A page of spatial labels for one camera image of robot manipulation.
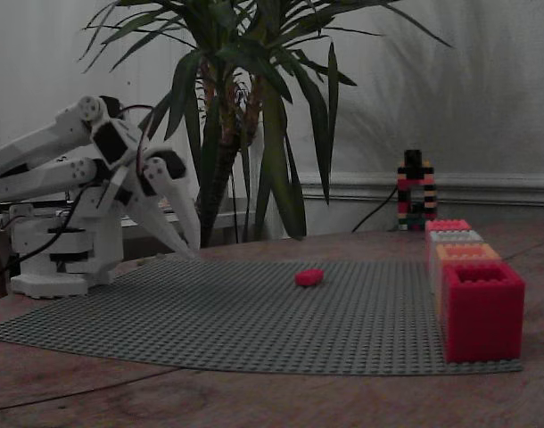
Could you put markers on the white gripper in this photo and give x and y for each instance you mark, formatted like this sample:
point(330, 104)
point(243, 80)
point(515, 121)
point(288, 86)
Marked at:
point(144, 193)

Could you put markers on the small red brick piece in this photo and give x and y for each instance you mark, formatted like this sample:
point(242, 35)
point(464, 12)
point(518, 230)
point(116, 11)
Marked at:
point(309, 277)

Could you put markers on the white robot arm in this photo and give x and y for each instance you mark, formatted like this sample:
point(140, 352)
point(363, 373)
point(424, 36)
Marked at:
point(40, 138)

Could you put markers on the grey Lego baseplate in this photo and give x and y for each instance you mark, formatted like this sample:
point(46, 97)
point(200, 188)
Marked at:
point(254, 321)

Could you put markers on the multicolour brick tower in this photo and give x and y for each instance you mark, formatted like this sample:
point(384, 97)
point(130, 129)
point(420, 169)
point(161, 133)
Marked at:
point(406, 196)

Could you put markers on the grey lego brick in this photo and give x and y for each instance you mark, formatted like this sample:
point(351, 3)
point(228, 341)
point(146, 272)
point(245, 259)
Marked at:
point(437, 238)

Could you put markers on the large pink lego brick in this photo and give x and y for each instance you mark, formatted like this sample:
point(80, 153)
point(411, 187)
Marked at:
point(446, 224)

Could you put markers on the orange lego brick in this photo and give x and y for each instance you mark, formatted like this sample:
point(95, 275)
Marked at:
point(448, 256)

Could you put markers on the red lego brick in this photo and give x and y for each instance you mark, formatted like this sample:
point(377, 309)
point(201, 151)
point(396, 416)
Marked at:
point(481, 321)

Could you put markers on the large green palm plant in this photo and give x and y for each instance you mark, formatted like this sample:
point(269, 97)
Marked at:
point(272, 134)

